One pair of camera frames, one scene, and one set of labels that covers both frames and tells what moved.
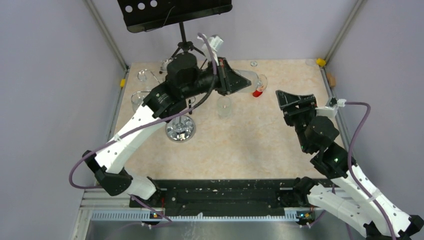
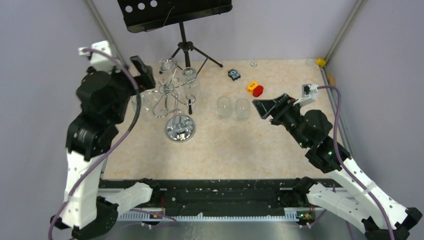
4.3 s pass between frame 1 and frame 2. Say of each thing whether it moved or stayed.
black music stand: stayed
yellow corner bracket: stayed
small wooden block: stayed
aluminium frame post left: stayed
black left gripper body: moved
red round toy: stayed
